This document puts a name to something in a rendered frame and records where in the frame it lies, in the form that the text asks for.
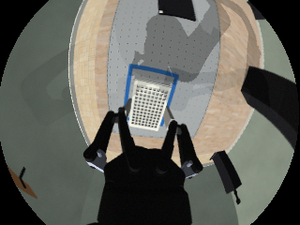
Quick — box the blue tape square outline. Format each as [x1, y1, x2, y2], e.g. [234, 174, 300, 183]
[124, 64, 179, 127]

